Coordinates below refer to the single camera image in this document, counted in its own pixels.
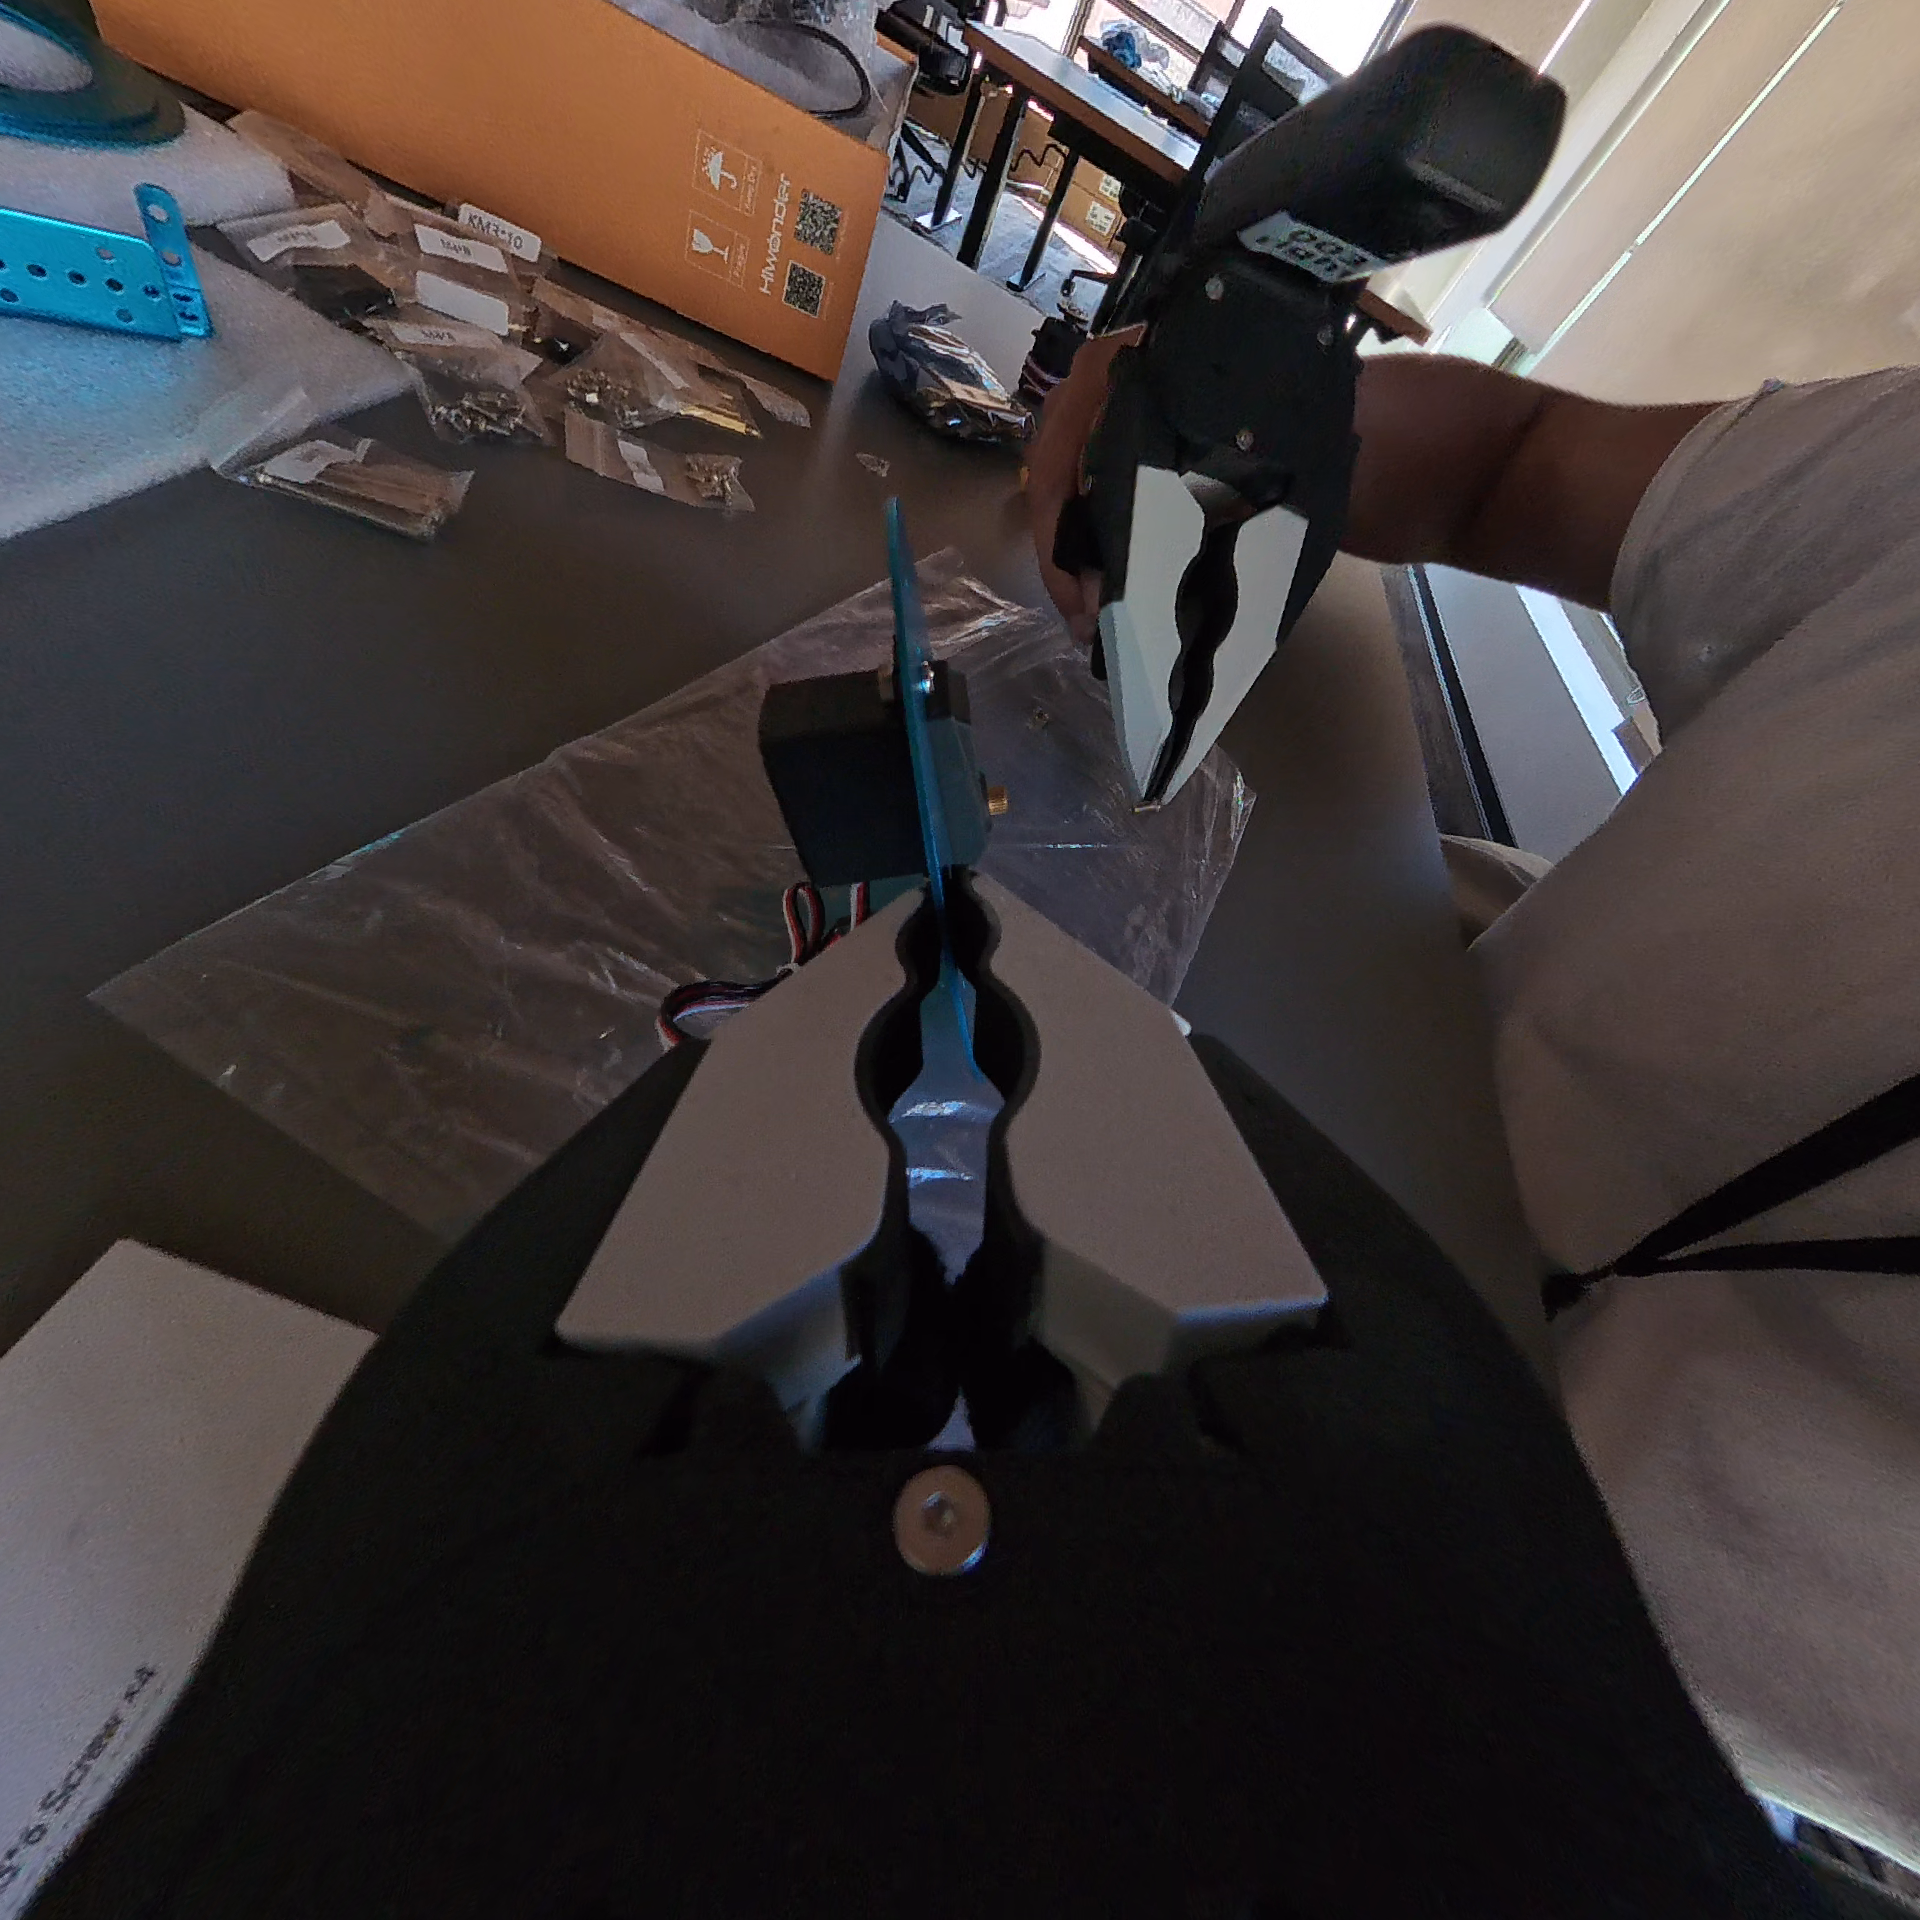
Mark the dark blue plastic bundle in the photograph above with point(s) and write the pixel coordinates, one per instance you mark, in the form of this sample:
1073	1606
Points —
955	375

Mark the black servo motor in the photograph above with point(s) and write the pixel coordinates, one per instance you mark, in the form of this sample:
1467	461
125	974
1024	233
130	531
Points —
840	782

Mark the black metal rack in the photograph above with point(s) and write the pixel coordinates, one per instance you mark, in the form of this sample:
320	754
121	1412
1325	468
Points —
1221	91

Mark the white instruction sheet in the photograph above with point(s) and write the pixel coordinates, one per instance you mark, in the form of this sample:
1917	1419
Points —
137	1502

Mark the beige window blinds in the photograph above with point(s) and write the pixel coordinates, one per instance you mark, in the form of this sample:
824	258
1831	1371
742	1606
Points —
1729	183

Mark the pile of clear hardware bags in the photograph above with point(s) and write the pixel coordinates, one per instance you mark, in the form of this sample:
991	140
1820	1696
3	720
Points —
493	357

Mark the white foam sheet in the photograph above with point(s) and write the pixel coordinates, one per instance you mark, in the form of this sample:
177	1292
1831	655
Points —
121	409

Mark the blue round metal plate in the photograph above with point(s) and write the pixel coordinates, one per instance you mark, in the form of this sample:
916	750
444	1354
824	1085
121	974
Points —
920	720

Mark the blue metal U bracket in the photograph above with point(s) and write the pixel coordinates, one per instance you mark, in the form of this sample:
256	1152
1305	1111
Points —
87	285

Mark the person's right hand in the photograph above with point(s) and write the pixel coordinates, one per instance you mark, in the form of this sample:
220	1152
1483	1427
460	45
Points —
1054	450

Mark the dark grey desk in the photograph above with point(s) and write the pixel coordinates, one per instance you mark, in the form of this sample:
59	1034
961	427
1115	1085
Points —
450	629

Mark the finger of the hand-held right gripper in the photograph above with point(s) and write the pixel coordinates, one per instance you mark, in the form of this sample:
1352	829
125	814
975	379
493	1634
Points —
1264	587
1138	601

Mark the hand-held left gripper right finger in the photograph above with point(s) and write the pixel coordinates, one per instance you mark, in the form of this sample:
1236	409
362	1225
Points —
1171	1184

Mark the clear plastic bag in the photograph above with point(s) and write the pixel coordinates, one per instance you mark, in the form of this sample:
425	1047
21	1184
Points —
450	932

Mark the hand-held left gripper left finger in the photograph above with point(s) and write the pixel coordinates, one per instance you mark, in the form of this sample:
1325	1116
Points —
740	1184

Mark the orange cardboard box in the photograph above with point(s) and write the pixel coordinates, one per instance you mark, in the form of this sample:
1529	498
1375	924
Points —
524	137

